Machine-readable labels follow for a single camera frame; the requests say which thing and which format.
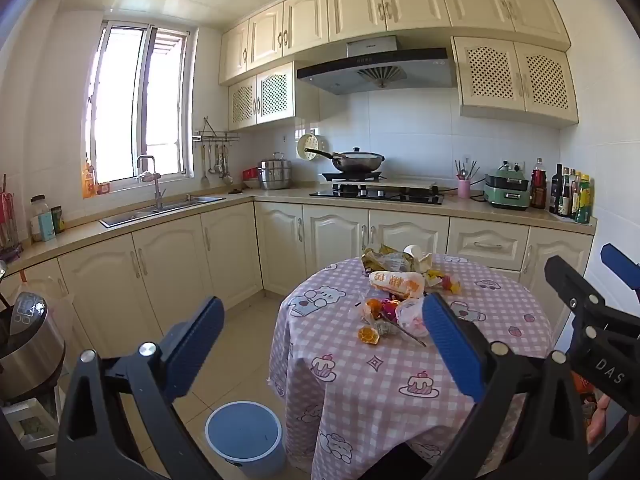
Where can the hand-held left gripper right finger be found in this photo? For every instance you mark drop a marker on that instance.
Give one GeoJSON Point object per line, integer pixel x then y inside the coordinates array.
{"type": "Point", "coordinates": [452, 345]}

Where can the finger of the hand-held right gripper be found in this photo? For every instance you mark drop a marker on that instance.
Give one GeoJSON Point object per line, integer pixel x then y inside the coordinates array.
{"type": "Point", "coordinates": [565, 280]}
{"type": "Point", "coordinates": [620, 260]}

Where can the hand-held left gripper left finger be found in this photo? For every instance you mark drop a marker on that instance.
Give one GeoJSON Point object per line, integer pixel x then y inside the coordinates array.
{"type": "Point", "coordinates": [195, 340]}

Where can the white plastic bag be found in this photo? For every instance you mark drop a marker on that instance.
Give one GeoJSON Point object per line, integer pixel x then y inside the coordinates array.
{"type": "Point", "coordinates": [410, 315]}

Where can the dark stem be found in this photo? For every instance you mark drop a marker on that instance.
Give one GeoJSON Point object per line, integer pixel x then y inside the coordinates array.
{"type": "Point", "coordinates": [400, 329]}

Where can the colourful candy wrapper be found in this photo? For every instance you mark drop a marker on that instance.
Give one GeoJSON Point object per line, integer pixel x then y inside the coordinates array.
{"type": "Point", "coordinates": [442, 280]}

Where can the orange and white bag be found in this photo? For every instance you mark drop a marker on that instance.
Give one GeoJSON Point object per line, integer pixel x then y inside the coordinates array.
{"type": "Point", "coordinates": [395, 282]}

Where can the small orange peel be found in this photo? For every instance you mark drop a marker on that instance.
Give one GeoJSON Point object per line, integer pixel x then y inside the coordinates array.
{"type": "Point", "coordinates": [367, 334]}

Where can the blue trash bin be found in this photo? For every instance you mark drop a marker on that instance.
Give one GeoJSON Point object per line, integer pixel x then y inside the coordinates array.
{"type": "Point", "coordinates": [240, 430]}

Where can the white paper cup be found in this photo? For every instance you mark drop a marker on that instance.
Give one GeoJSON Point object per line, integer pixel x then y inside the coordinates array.
{"type": "Point", "coordinates": [412, 250]}

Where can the person's right hand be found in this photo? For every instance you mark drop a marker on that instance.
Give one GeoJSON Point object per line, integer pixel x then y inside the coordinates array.
{"type": "Point", "coordinates": [600, 420]}

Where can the orange plastic bag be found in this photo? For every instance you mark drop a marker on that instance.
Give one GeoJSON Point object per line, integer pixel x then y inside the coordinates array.
{"type": "Point", "coordinates": [582, 385]}

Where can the green bottle yellow cap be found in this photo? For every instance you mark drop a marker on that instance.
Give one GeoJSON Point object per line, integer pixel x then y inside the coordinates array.
{"type": "Point", "coordinates": [583, 205]}

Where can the brown sauce bottle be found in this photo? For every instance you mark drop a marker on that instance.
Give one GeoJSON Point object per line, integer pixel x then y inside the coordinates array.
{"type": "Point", "coordinates": [575, 200]}

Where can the cream base cabinets with countertop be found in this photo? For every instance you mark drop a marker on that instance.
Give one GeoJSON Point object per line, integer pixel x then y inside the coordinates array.
{"type": "Point", "coordinates": [175, 260]}

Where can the dark sauce bottle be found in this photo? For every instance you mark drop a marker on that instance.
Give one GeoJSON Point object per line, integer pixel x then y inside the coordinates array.
{"type": "Point", "coordinates": [566, 197]}

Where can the dark wine bottle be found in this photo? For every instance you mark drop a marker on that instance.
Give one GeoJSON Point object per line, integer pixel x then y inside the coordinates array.
{"type": "Point", "coordinates": [556, 195]}

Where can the red label bottle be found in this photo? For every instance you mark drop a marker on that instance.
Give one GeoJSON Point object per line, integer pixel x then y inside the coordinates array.
{"type": "Point", "coordinates": [538, 187]}

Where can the green electric cooker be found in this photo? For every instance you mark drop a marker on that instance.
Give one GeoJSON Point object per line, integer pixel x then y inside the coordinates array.
{"type": "Point", "coordinates": [507, 192]}

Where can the pink checked tablecloth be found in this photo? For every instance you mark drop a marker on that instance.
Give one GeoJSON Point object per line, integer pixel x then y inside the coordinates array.
{"type": "Point", "coordinates": [350, 375]}

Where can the stainless steel sink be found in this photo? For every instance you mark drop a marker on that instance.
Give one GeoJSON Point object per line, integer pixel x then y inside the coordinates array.
{"type": "Point", "coordinates": [150, 212]}

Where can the pink utensil holder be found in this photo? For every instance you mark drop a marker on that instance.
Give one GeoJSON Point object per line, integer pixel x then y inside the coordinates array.
{"type": "Point", "coordinates": [464, 189]}

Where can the translucent hanging plastic bag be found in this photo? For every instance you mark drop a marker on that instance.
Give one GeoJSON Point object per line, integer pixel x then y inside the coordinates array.
{"type": "Point", "coordinates": [60, 305]}

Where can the bundle of chopsticks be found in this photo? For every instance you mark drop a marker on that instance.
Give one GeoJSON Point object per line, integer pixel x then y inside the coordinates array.
{"type": "Point", "coordinates": [465, 170]}

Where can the steel kitchen faucet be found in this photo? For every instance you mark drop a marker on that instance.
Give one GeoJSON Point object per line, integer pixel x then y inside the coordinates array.
{"type": "Point", "coordinates": [159, 195]}

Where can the black gas stove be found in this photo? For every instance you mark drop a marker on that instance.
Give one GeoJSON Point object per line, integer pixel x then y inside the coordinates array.
{"type": "Point", "coordinates": [400, 195]}

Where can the hanging metal spatula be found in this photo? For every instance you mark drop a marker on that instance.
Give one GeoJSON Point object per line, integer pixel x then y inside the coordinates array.
{"type": "Point", "coordinates": [205, 180]}

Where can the hanging metal ladle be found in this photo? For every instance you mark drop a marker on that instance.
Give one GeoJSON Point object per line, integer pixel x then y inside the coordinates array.
{"type": "Point", "coordinates": [227, 177]}

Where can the silver rice cooker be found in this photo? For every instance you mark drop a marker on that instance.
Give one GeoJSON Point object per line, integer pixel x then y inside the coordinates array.
{"type": "Point", "coordinates": [30, 360]}

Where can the faucet cloth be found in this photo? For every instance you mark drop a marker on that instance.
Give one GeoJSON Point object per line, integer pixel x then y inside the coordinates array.
{"type": "Point", "coordinates": [147, 176]}

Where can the red container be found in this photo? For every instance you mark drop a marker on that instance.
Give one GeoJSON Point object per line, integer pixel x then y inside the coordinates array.
{"type": "Point", "coordinates": [250, 174]}

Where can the hanging metal spoon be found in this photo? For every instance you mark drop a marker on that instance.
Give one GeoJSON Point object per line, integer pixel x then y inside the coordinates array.
{"type": "Point", "coordinates": [217, 165]}

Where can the pink sponge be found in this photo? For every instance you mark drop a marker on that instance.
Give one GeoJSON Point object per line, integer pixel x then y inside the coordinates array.
{"type": "Point", "coordinates": [103, 189]}

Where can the stainless steel steamer pot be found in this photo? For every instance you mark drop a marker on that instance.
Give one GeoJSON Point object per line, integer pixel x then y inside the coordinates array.
{"type": "Point", "coordinates": [275, 175]}

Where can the white rolling rack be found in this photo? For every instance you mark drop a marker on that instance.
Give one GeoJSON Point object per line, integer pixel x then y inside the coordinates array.
{"type": "Point", "coordinates": [30, 425]}

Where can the teal box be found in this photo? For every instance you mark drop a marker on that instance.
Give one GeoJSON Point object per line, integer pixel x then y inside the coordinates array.
{"type": "Point", "coordinates": [46, 227]}

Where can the orange packet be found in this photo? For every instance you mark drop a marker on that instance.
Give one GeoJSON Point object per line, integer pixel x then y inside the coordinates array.
{"type": "Point", "coordinates": [89, 182]}

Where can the glass jar white lid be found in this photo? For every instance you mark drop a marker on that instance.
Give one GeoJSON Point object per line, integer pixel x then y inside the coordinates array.
{"type": "Point", "coordinates": [37, 210]}

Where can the steel wok with lid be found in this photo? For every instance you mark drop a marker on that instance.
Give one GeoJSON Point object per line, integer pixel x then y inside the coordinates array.
{"type": "Point", "coordinates": [357, 162]}

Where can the cream lattice door cabinet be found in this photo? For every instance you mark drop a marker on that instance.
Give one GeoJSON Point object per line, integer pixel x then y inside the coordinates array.
{"type": "Point", "coordinates": [492, 70]}
{"type": "Point", "coordinates": [272, 92]}

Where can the cream perforated strainer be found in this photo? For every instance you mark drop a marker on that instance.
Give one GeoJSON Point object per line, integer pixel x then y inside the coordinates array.
{"type": "Point", "coordinates": [310, 146]}

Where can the sliding glass window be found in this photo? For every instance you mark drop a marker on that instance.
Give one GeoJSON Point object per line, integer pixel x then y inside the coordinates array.
{"type": "Point", "coordinates": [120, 110]}

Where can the black range hood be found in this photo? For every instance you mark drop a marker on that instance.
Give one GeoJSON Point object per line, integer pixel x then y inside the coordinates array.
{"type": "Point", "coordinates": [380, 67]}

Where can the white wall socket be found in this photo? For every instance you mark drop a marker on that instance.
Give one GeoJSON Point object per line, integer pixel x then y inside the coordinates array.
{"type": "Point", "coordinates": [517, 165]}

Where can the metal utensil rail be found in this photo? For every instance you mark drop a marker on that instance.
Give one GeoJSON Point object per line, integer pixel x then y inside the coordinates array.
{"type": "Point", "coordinates": [215, 136]}

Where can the cream wall cabinet row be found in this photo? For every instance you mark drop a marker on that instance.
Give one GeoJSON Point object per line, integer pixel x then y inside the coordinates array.
{"type": "Point", "coordinates": [400, 0]}

